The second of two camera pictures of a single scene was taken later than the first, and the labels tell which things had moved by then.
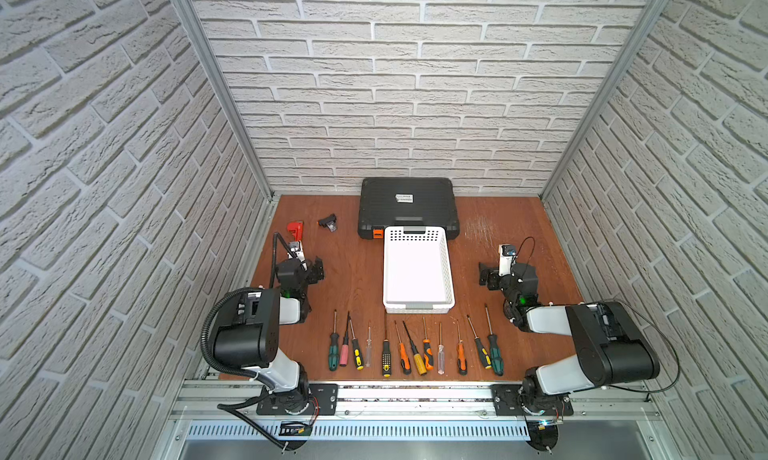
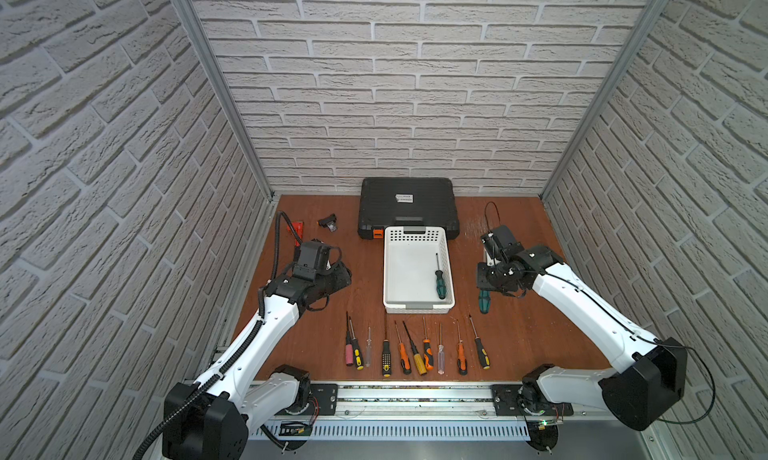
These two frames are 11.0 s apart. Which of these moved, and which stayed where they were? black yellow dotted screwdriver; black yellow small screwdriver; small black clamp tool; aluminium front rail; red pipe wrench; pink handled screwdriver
Moved: pink handled screwdriver
Stayed: aluminium front rail; red pipe wrench; small black clamp tool; black yellow small screwdriver; black yellow dotted screwdriver
